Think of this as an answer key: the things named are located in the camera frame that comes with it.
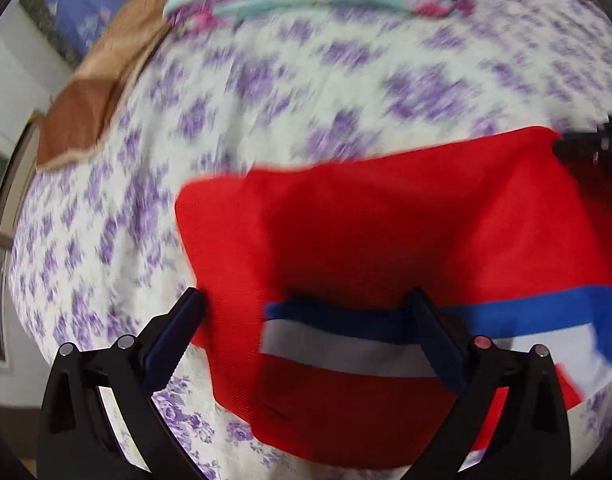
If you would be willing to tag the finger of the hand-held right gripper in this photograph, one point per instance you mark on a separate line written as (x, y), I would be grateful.
(593, 146)

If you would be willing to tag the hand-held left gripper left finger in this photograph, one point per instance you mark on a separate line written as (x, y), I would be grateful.
(172, 336)

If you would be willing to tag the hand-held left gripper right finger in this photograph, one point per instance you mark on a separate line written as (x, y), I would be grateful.
(439, 341)

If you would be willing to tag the red pants with striped band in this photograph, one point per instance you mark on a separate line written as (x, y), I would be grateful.
(366, 230)

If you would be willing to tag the purple floral bed sheet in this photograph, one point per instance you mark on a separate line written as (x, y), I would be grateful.
(266, 95)

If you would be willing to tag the brown blanket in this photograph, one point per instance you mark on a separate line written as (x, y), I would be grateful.
(93, 85)

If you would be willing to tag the blue wall poster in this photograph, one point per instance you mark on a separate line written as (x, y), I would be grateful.
(73, 7)

